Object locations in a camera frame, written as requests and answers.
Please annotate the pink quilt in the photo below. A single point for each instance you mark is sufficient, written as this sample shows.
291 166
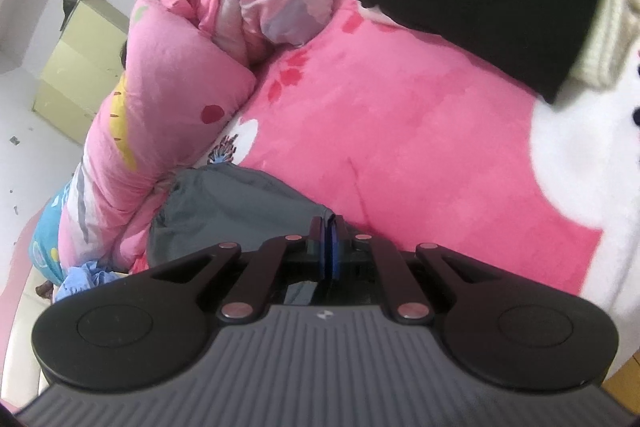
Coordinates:
189 69

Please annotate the yellow-green cabinet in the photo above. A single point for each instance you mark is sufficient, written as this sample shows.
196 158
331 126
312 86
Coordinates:
83 68

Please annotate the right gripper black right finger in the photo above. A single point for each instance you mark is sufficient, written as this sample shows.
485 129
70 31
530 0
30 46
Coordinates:
502 328

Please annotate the blue cloth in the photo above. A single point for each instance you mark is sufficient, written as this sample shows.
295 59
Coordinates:
88 276

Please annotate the pink floral bed sheet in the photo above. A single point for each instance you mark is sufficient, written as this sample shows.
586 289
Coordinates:
412 138

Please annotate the folded light pink garment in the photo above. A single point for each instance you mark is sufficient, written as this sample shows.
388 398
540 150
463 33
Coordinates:
614 27

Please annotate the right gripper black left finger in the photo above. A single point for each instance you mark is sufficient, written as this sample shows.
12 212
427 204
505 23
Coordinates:
146 328

